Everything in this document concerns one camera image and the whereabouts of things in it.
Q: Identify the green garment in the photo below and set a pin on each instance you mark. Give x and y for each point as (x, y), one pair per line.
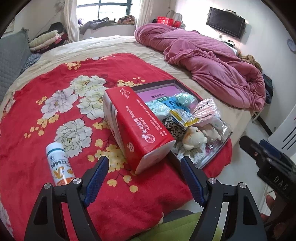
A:
(177, 225)

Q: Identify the person hand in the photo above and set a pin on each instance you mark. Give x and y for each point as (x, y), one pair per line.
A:
(270, 202)

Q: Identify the red floral blanket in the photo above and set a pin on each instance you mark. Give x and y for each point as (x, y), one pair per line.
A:
(65, 105)

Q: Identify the yellow white snack packet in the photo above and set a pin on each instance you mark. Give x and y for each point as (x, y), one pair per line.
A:
(183, 117)

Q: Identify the clothes on window sill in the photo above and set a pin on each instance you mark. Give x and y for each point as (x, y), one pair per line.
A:
(106, 22)

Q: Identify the white floral scrunchie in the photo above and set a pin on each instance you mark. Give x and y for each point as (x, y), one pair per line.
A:
(196, 155)

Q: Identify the grey tray with pink book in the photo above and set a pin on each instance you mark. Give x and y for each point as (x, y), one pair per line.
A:
(164, 91)

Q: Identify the grey quilted headboard cushion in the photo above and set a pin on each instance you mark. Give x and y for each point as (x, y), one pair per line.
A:
(13, 56)

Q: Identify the white vitamin bottle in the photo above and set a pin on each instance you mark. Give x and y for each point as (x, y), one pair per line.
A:
(59, 164)

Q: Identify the beige bed sheet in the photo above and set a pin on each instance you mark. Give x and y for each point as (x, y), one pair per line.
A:
(106, 46)

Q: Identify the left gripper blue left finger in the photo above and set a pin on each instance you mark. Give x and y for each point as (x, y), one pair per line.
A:
(93, 179)

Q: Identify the folded blankets stack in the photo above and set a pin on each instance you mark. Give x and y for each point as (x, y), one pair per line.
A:
(46, 40)

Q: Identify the red tissue box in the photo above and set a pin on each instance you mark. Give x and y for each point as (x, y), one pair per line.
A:
(141, 136)

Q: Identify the beige bear plush pink bow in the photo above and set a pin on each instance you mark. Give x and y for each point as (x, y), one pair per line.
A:
(211, 133)

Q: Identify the window frame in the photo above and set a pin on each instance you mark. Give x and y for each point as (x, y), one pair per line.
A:
(89, 10)

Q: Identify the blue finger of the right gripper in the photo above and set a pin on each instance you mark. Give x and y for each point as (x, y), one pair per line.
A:
(254, 150)
(273, 151)

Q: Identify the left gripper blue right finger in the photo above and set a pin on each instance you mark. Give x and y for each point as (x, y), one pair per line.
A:
(196, 180)

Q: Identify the white curtain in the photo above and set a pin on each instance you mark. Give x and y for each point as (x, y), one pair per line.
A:
(71, 20)

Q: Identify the clear bag with brown item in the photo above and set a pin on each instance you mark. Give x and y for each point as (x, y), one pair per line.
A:
(223, 129)

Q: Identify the leopard print scrunchie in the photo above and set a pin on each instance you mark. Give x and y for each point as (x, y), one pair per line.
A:
(177, 131)

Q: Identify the pink crumpled quilt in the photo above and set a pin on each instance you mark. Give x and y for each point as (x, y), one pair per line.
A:
(212, 64)

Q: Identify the red gift bags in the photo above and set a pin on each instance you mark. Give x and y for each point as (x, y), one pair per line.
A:
(172, 19)

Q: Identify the green sponge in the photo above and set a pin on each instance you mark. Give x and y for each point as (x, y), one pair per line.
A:
(186, 99)

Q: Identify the white duck plush toy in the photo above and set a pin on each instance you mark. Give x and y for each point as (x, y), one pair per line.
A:
(193, 138)

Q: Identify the wall clock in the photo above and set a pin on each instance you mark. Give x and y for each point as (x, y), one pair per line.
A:
(291, 45)

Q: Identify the wall mounted television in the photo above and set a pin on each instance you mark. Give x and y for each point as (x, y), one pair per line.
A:
(226, 22)

